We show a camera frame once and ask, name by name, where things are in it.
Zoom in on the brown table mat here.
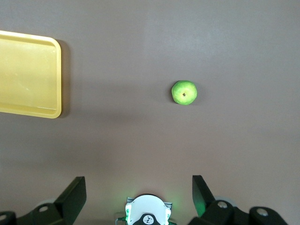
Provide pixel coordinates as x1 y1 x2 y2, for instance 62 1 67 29
0 0 300 225

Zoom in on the green apple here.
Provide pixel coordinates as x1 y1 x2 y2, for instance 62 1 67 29
171 80 198 105

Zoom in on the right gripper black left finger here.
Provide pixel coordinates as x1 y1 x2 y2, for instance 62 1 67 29
0 176 87 225

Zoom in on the yellow plastic tray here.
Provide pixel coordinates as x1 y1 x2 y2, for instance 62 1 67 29
0 30 62 119

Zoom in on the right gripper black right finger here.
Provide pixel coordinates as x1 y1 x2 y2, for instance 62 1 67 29
188 174 289 225

